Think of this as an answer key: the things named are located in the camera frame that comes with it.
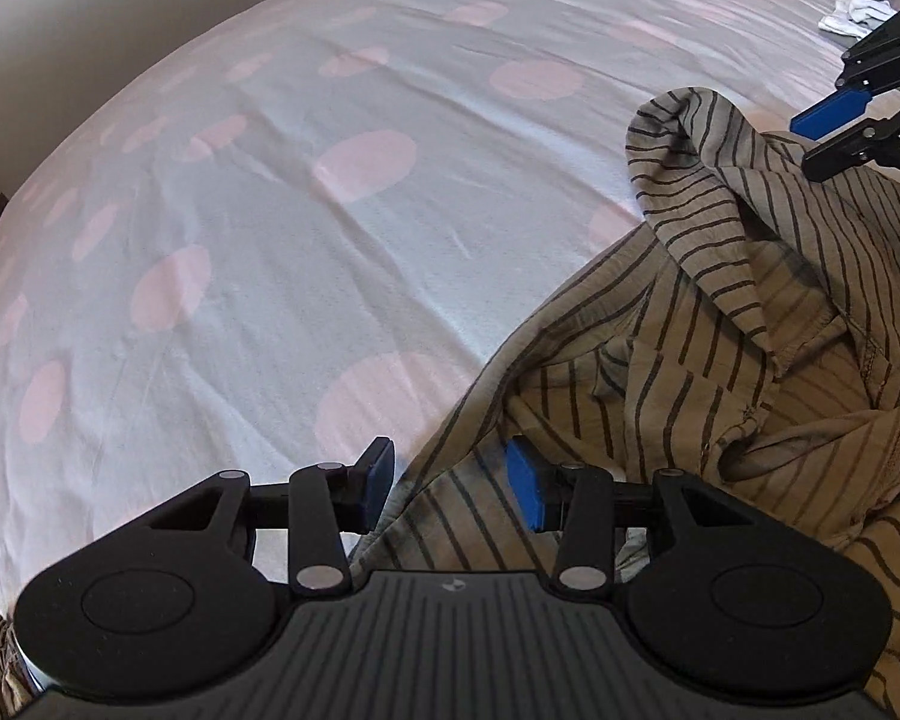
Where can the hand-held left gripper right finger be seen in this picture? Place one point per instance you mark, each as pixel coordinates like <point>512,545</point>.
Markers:
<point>525,487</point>

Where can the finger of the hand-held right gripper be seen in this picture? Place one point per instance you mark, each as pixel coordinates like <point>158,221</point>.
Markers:
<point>855,144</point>
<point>832,111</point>

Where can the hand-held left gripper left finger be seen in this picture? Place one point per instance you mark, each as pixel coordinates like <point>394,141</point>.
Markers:
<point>379,480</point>

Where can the beige striped shirt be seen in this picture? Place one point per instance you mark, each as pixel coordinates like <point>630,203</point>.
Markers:
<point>720,360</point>

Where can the polka dot bed sheet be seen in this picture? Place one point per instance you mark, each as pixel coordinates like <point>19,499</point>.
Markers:
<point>270,240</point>

